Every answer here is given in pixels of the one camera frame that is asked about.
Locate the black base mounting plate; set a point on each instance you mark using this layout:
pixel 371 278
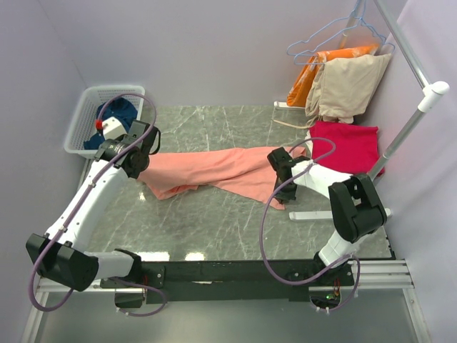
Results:
pixel 226 280

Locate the beige hanging garment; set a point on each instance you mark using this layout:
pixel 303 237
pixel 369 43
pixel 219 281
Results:
pixel 343 88

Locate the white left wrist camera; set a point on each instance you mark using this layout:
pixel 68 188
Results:
pixel 110 128

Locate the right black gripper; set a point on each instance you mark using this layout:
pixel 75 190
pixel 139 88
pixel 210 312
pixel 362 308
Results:
pixel 284 197

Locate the white plastic laundry basket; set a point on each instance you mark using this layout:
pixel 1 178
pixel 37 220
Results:
pixel 82 126

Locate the orange hanging garment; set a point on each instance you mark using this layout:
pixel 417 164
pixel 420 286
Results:
pixel 299 92

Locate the pink t-shirt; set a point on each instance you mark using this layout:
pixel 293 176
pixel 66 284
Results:
pixel 245 172

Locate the blue t-shirt in basket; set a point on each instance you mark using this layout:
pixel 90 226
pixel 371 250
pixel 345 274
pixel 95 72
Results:
pixel 123 110

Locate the aluminium rail frame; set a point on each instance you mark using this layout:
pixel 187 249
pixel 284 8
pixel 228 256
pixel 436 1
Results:
pixel 367 274

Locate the red folded t-shirt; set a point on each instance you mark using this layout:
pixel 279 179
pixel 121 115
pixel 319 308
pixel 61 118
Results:
pixel 356 146

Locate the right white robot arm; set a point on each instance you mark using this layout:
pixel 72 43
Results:
pixel 356 208

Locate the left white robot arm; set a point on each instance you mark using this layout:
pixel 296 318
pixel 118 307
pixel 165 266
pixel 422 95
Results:
pixel 61 253

